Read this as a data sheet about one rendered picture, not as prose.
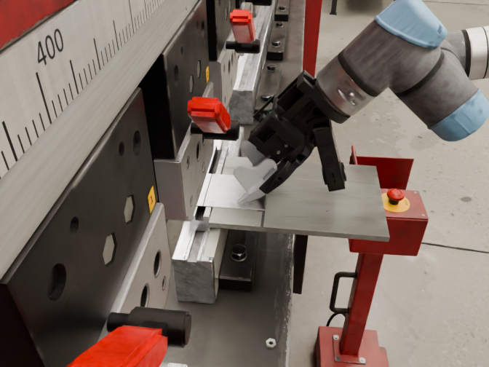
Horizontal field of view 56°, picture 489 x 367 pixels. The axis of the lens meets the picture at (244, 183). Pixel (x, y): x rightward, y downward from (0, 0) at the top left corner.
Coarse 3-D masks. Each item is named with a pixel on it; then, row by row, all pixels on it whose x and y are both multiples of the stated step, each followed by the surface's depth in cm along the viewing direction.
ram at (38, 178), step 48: (0, 0) 14; (48, 0) 16; (192, 0) 38; (0, 48) 14; (144, 48) 27; (96, 96) 21; (48, 144) 17; (0, 192) 14; (48, 192) 17; (0, 240) 15
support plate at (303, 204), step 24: (312, 168) 79; (360, 168) 79; (288, 192) 74; (312, 192) 74; (336, 192) 74; (360, 192) 74; (216, 216) 69; (240, 216) 69; (288, 216) 69; (312, 216) 69; (336, 216) 69; (360, 216) 69; (384, 216) 69; (384, 240) 66
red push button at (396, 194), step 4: (388, 192) 105; (392, 192) 105; (396, 192) 105; (400, 192) 105; (388, 196) 105; (392, 196) 104; (396, 196) 104; (400, 196) 104; (404, 196) 104; (392, 200) 105; (396, 200) 104; (400, 200) 104; (392, 204) 106; (396, 204) 106
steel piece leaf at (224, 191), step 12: (216, 180) 76; (228, 180) 76; (216, 192) 73; (228, 192) 73; (240, 192) 73; (204, 204) 71; (216, 204) 71; (228, 204) 71; (252, 204) 71; (264, 204) 69
